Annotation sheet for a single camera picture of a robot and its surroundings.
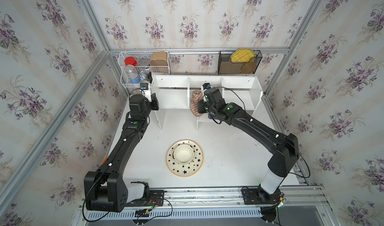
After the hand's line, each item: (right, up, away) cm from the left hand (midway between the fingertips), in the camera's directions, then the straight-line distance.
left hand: (157, 94), depth 78 cm
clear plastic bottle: (-17, +13, +8) cm, 23 cm away
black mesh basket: (+41, +20, +19) cm, 49 cm away
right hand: (+23, -4, +2) cm, 23 cm away
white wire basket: (-16, +19, +14) cm, 29 cm away
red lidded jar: (-20, +22, +13) cm, 33 cm away
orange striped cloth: (+21, -1, -2) cm, 21 cm away
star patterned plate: (+16, -42, +3) cm, 45 cm away
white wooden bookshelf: (+8, +2, +10) cm, 13 cm away
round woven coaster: (+56, +20, +18) cm, 62 cm away
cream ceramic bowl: (+13, -35, +9) cm, 38 cm away
